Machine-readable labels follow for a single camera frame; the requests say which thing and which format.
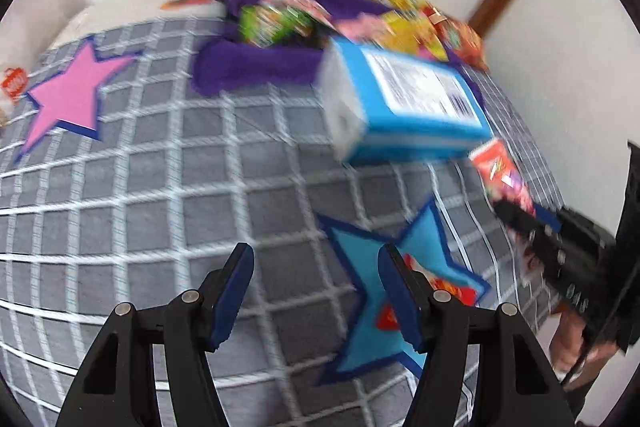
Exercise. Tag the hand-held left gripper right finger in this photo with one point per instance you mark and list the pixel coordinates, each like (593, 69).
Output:
(402, 299)

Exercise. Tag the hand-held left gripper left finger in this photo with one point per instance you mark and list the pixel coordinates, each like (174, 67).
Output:
(230, 297)

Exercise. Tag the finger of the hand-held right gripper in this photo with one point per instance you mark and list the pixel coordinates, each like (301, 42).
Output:
(525, 224)

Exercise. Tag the light blue box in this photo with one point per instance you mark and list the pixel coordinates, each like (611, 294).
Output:
(410, 107)

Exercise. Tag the purple fabric basket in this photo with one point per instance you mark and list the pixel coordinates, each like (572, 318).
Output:
(250, 67)

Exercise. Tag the green snack packet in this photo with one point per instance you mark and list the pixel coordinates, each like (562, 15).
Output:
(272, 24)

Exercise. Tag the person's right hand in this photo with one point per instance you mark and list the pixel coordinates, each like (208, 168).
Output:
(567, 342)

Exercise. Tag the blue felt star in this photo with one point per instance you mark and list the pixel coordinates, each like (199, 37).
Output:
(365, 317)

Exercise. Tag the red and pink snack packet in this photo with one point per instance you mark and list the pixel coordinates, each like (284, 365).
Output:
(450, 289)

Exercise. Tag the grey checked blanket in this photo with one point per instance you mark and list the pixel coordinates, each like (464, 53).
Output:
(175, 187)

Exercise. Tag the orange snack packet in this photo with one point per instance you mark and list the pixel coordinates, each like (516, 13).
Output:
(465, 39)

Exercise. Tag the yellow and pink snack packet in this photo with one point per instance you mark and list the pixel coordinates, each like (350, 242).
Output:
(400, 32)

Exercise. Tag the pink felt star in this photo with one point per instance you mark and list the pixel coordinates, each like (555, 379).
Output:
(70, 97)

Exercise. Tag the orange and white plastic bag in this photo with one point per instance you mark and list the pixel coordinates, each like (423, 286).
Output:
(14, 87)

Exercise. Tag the white quilt with fruit print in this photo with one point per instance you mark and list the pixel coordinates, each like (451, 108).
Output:
(125, 12)

